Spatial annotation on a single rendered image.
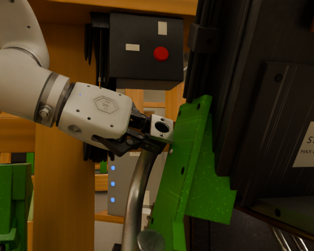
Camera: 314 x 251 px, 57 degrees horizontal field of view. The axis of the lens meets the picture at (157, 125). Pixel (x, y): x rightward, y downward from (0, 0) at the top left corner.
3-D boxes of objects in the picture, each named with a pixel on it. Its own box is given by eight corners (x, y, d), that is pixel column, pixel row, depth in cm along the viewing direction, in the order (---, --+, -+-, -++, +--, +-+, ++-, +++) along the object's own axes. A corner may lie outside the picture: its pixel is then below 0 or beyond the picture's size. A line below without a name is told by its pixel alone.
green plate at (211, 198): (225, 266, 37) (259, 110, 40) (164, 255, 36) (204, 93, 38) (194, 238, 49) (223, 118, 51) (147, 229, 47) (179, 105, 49)
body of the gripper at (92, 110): (52, 103, 40) (129, 130, 42) (73, 67, 48) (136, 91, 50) (43, 139, 44) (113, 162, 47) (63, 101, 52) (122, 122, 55)
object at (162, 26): (184, 80, 66) (184, 16, 67) (108, 77, 62) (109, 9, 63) (170, 90, 78) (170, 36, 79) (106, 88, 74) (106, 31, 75)
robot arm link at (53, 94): (38, 93, 39) (60, 101, 40) (59, 62, 46) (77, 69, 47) (30, 135, 44) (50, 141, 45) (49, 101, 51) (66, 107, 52)
